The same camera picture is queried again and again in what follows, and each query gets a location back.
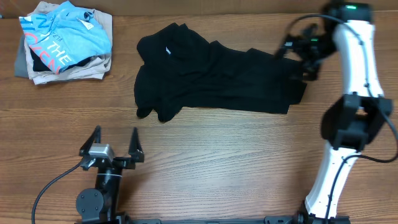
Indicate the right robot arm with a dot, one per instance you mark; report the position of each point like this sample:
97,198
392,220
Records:
359,114

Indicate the beige folded garment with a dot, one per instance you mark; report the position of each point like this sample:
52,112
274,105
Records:
95,68

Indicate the grey folded garment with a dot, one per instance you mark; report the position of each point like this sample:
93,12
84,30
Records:
20,64

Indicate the black folded garment in pile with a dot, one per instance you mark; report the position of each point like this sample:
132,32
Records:
39,66

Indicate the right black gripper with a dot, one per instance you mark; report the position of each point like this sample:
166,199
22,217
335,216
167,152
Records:
298,45

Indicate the black polo shirt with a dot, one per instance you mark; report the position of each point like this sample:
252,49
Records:
182,69

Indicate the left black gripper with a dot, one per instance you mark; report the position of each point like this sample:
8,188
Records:
134,150

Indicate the light blue printed t-shirt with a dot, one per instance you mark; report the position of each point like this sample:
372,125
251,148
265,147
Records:
65,36

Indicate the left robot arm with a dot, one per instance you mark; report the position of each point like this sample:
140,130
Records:
100,203

